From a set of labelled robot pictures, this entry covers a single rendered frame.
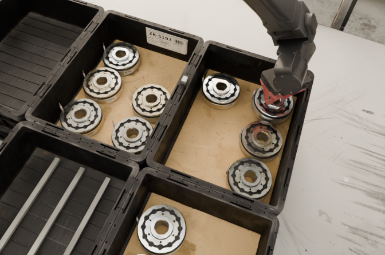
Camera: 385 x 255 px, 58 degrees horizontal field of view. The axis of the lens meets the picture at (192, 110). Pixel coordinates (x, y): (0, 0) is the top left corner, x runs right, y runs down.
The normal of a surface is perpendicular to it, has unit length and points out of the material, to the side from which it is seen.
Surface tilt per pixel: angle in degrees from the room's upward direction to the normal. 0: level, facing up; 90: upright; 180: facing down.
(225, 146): 0
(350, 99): 0
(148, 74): 0
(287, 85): 89
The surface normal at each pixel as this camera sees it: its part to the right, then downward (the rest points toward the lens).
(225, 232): 0.04, -0.55
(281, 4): 0.78, 0.07
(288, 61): -0.44, -0.60
